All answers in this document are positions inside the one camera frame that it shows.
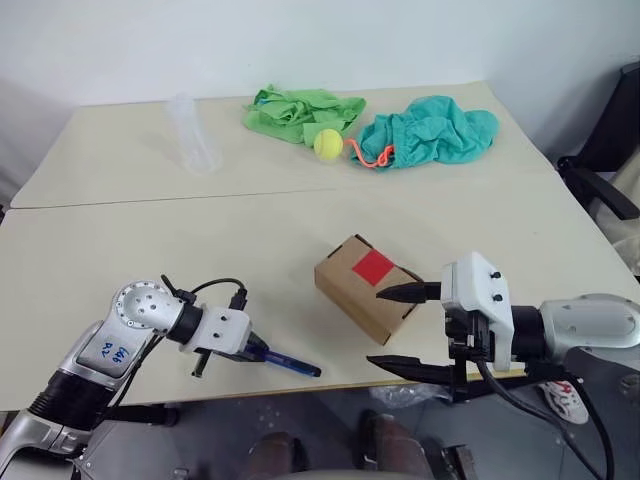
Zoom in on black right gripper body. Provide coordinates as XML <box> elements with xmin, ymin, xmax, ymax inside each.
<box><xmin>443</xmin><ymin>304</ymin><xmax>497</xmax><ymax>402</ymax></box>

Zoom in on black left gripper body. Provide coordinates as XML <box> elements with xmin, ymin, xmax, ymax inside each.
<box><xmin>191</xmin><ymin>348</ymin><xmax>241</xmax><ymax>380</ymax></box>

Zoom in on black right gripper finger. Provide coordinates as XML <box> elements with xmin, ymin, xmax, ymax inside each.
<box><xmin>374</xmin><ymin>280</ymin><xmax>444</xmax><ymax>304</ymax></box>
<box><xmin>365</xmin><ymin>353</ymin><xmax>457</xmax><ymax>387</ymax></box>

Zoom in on brown cardboard box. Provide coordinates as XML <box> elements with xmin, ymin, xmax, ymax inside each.
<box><xmin>313</xmin><ymin>232</ymin><xmax>423</xmax><ymax>347</ymax></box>

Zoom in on red tape square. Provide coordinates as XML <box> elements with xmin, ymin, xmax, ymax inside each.
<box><xmin>351</xmin><ymin>250</ymin><xmax>397</xmax><ymax>288</ymax></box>

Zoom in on clear plastic bag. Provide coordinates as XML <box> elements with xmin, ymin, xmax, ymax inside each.
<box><xmin>368</xmin><ymin>383</ymin><xmax>452</xmax><ymax>409</ymax></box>

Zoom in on large dark brown rounded shape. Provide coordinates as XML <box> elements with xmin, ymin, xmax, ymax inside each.
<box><xmin>358</xmin><ymin>408</ymin><xmax>432</xmax><ymax>472</ymax></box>

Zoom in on small dark brown rounded shape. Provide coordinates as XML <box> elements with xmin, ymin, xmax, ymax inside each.
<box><xmin>251</xmin><ymin>431</ymin><xmax>307</xmax><ymax>475</ymax></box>

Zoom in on white sneaker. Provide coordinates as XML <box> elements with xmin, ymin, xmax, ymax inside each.
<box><xmin>538</xmin><ymin>378</ymin><xmax>592</xmax><ymax>426</ymax></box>

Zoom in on yellow tennis ball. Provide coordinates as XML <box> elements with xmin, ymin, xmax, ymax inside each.
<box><xmin>312</xmin><ymin>128</ymin><xmax>345</xmax><ymax>163</ymax></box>

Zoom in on black chair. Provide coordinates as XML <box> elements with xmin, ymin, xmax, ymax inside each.
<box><xmin>555</xmin><ymin>62</ymin><xmax>640</xmax><ymax>282</ymax></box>

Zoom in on clear plastic cup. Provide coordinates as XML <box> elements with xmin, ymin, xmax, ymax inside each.
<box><xmin>164</xmin><ymin>91</ymin><xmax>224</xmax><ymax>176</ymax></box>

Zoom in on light green cloth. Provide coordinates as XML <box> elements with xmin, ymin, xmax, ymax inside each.
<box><xmin>241</xmin><ymin>83</ymin><xmax>368</xmax><ymax>147</ymax></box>

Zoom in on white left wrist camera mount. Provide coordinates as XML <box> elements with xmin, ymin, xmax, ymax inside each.
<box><xmin>180</xmin><ymin>305</ymin><xmax>252</xmax><ymax>356</ymax></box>

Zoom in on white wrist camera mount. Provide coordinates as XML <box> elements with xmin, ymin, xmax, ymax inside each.
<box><xmin>439</xmin><ymin>251</ymin><xmax>516</xmax><ymax>373</ymax></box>
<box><xmin>180</xmin><ymin>305</ymin><xmax>252</xmax><ymax>356</ymax></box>

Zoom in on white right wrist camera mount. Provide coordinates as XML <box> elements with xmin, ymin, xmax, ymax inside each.
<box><xmin>439</xmin><ymin>251</ymin><xmax>516</xmax><ymax>373</ymax></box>

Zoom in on orange drawstring cord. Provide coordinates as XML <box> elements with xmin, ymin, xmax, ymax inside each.
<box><xmin>345</xmin><ymin>138</ymin><xmax>397</xmax><ymax>171</ymax></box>

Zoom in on teal drawstring cloth bag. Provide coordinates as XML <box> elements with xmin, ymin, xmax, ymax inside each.
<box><xmin>349</xmin><ymin>95</ymin><xmax>502</xmax><ymax>172</ymax></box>

